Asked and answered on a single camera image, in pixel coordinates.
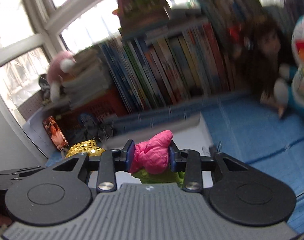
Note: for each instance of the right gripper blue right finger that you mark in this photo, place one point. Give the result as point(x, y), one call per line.
point(173, 151)

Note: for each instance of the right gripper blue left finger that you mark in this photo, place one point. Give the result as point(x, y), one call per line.
point(130, 151)

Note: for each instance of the green scrunchie with pink bow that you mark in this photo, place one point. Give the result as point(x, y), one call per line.
point(151, 161)

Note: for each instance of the gold sequin bow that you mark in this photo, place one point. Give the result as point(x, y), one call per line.
point(90, 147)

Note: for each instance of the white cardboard box tray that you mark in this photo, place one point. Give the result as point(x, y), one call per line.
point(190, 133)

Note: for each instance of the miniature black bicycle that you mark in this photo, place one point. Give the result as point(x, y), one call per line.
point(97, 131)

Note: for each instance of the red plastic crate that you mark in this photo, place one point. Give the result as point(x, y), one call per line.
point(108, 104)

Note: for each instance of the smartphone with lit screen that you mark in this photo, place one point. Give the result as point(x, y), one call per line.
point(55, 133)

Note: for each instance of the stack of flat books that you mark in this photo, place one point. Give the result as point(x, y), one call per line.
point(90, 78)

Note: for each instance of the pink white mushroom plush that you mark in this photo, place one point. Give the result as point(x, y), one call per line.
point(59, 69)

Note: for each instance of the row of upright books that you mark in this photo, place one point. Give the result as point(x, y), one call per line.
point(174, 63)

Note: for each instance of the triangular diorama house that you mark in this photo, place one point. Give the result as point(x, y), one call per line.
point(138, 15)

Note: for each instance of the blue Doraemon plush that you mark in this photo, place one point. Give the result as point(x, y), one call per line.
point(289, 87)

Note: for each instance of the brown haired doll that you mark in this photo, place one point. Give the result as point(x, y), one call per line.
point(264, 48)

